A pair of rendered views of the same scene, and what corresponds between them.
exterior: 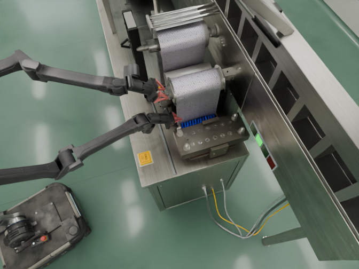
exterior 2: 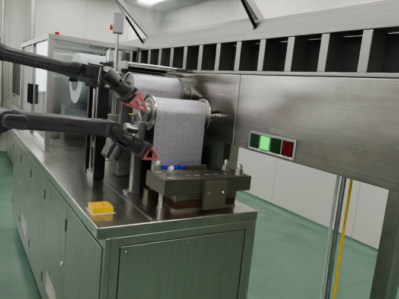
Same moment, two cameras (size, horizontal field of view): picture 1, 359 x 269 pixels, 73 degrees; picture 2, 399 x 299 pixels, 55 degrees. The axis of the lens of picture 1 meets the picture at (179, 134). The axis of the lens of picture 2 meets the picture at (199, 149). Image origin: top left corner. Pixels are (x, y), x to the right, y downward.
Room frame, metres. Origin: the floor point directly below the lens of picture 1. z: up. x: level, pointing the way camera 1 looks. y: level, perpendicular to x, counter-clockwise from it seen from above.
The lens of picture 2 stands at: (-0.79, 0.29, 1.36)
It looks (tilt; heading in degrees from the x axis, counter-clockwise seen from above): 9 degrees down; 342
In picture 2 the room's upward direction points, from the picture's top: 6 degrees clockwise
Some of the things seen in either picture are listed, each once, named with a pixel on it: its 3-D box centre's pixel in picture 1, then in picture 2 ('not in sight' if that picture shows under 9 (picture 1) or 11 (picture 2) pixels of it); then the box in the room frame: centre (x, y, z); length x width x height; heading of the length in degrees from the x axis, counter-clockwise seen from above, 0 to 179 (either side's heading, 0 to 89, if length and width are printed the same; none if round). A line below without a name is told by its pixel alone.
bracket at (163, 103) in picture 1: (165, 109); (133, 157); (0.79, 0.07, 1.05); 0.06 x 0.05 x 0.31; 105
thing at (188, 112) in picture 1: (197, 110); (178, 149); (0.74, -0.10, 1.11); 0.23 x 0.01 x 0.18; 105
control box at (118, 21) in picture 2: not in sight; (116, 23); (1.31, 0.14, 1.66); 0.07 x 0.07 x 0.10; 2
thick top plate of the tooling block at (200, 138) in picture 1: (210, 135); (199, 180); (0.63, -0.18, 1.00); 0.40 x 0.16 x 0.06; 105
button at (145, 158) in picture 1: (145, 158); (100, 207); (0.55, 0.21, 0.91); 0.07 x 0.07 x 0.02; 15
